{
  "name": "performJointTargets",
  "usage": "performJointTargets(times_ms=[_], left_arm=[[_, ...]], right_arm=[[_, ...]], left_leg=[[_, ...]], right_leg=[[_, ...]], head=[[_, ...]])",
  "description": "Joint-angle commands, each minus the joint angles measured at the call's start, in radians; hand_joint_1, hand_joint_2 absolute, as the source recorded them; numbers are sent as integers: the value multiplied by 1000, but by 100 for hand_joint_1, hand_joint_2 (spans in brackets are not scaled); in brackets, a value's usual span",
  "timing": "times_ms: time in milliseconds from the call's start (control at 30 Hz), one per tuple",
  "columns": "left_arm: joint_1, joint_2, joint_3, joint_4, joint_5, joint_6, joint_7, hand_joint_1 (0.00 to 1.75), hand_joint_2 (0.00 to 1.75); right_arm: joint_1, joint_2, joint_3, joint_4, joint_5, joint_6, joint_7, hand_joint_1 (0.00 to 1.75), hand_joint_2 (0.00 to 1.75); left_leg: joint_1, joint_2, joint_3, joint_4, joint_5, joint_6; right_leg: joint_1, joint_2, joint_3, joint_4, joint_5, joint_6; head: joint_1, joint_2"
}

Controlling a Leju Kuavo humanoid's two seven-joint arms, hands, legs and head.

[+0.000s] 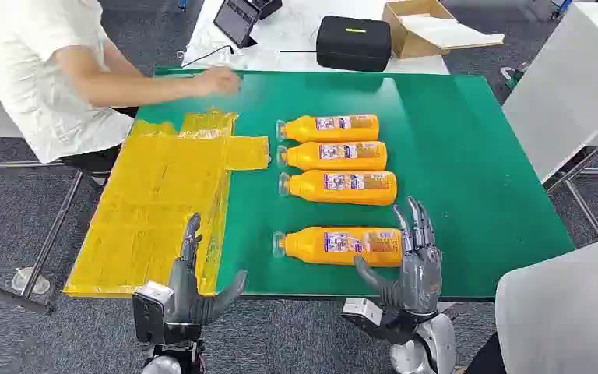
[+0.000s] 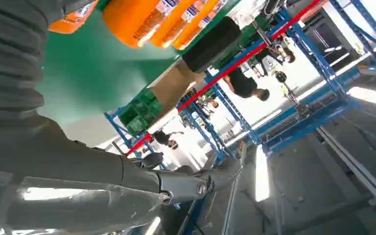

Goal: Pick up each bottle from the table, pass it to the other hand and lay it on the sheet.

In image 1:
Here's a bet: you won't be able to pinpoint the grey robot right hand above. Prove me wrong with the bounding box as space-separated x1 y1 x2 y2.
353 195 443 316

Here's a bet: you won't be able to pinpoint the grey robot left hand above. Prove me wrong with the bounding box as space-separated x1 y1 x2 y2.
167 212 248 326

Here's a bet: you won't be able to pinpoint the orange drink bottle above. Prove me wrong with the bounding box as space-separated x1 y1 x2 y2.
278 170 399 207
273 226 406 268
276 114 381 144
276 140 389 172

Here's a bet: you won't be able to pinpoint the yellow plastic sheet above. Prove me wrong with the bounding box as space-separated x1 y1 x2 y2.
63 108 271 299

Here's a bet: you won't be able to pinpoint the green table mat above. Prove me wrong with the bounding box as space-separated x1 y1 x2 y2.
133 68 576 302

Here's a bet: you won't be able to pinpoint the person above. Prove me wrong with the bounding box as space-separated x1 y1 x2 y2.
466 199 598 374
0 0 243 178

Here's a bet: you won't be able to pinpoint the round clear floor disc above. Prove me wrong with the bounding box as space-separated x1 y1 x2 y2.
11 266 51 296

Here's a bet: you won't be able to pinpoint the metal table legs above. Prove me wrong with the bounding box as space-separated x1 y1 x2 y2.
542 121 598 241

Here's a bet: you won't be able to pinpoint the person's right hand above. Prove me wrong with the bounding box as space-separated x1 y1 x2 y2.
195 65 243 98

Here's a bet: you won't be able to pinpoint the green and white floor object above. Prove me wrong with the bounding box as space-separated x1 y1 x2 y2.
500 62 530 90

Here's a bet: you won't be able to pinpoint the brown cardboard box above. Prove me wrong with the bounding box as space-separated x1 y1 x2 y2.
381 0 505 60

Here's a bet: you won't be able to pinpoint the large white table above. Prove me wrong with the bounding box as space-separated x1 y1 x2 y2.
501 2 598 182

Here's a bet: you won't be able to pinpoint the black zip case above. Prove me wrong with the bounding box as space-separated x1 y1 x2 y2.
315 15 393 73

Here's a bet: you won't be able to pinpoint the white sheet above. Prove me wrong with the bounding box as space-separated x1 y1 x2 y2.
398 13 505 51

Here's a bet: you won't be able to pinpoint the clear plastic wrap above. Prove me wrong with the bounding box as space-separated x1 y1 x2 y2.
176 28 251 71

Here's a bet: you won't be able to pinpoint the black tablet on stand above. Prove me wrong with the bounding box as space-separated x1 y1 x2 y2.
213 0 262 49

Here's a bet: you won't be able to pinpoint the black device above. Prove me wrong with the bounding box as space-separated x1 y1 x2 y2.
251 0 283 20

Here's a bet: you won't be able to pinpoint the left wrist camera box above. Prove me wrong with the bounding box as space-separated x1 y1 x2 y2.
132 280 176 345

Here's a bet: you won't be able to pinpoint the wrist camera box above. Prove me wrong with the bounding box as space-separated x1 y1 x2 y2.
341 298 384 330
132 280 176 345

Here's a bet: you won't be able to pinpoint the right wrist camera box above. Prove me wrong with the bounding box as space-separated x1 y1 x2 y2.
341 298 384 330

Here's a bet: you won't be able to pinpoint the grey metal frame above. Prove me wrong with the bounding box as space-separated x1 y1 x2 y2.
0 160 86 317

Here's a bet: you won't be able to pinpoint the black cable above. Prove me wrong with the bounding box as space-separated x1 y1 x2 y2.
181 44 236 69

